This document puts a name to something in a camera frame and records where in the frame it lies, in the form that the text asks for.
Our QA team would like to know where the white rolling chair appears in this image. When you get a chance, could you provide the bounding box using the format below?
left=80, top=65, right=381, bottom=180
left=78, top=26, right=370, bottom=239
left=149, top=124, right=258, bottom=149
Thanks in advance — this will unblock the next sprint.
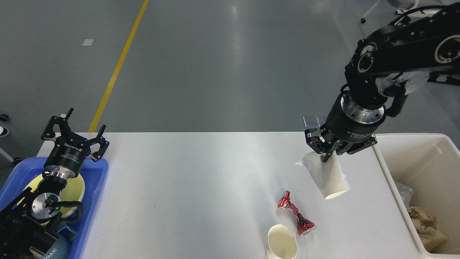
left=360, top=0, right=443, bottom=24

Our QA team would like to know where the red snack wrapper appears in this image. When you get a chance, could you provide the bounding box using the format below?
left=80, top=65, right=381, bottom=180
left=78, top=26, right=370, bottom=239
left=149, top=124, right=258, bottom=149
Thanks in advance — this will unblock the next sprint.
left=277, top=190, right=316, bottom=237

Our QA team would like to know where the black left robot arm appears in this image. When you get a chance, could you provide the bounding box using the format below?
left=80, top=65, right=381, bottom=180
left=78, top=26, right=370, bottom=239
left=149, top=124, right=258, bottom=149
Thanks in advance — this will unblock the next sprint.
left=1, top=108, right=110, bottom=259

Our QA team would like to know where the white paper cup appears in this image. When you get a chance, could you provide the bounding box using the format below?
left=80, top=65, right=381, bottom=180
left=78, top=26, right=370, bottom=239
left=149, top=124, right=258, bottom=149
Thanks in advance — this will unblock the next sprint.
left=266, top=224, right=298, bottom=259
left=296, top=151, right=351, bottom=200

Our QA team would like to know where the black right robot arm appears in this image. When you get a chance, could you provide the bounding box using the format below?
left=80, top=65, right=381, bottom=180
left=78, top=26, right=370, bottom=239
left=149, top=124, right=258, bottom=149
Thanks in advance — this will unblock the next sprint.
left=305, top=2, right=459, bottom=163

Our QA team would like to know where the blue-grey HOME mug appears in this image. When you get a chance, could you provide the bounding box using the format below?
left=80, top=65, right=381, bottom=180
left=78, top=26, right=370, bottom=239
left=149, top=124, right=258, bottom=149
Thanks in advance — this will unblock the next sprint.
left=40, top=223, right=77, bottom=259

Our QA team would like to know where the aluminium foil tray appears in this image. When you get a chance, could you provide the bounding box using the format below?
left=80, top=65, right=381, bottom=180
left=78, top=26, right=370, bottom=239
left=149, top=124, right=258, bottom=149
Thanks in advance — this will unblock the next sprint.
left=394, top=181, right=415, bottom=210

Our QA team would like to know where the white floor marker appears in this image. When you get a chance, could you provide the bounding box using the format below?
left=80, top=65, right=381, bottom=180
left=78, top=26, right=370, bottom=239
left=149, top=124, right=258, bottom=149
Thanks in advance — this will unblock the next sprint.
left=82, top=39, right=95, bottom=46

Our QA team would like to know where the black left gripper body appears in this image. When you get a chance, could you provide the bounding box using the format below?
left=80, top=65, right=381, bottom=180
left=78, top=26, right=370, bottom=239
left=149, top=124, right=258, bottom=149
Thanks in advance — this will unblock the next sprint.
left=43, top=137, right=97, bottom=179

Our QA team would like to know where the floor outlet cover left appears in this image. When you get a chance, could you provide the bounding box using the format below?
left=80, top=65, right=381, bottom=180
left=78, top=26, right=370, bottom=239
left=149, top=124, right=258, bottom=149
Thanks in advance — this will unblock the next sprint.
left=303, top=116, right=322, bottom=130

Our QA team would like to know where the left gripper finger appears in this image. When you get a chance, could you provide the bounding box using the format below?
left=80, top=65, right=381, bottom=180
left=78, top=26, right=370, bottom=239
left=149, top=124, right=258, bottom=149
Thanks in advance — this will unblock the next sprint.
left=41, top=108, right=74, bottom=144
left=85, top=125, right=110, bottom=162

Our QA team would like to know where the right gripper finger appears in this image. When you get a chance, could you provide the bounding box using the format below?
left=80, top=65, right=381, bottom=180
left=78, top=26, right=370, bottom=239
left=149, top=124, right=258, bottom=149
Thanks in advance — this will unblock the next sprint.
left=304, top=128, right=336, bottom=163
left=336, top=134, right=377, bottom=155

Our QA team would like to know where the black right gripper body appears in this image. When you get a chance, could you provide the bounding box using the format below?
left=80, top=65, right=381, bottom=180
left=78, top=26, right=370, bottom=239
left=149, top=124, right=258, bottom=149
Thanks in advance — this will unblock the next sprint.
left=321, top=92, right=386, bottom=143

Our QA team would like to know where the yellow plastic plate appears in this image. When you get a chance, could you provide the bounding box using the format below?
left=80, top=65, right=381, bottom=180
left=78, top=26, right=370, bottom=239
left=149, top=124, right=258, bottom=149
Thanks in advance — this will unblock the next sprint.
left=25, top=175, right=85, bottom=224

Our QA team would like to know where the brown paper bag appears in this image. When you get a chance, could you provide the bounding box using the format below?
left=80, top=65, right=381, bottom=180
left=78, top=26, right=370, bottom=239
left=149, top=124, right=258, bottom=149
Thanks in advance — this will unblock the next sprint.
left=418, top=229, right=447, bottom=252

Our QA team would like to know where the blue plastic tray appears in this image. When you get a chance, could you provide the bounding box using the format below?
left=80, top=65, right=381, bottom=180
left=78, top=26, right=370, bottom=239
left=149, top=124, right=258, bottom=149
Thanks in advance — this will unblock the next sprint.
left=0, top=157, right=109, bottom=259

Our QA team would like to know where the brown paper wrapper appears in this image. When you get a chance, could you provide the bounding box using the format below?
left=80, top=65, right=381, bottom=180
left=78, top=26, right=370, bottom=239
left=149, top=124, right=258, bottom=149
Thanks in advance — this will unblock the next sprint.
left=408, top=206, right=439, bottom=234

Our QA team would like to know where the beige plastic bin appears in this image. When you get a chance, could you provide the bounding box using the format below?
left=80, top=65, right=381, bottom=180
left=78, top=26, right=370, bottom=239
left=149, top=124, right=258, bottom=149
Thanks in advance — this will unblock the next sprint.
left=373, top=133, right=460, bottom=259

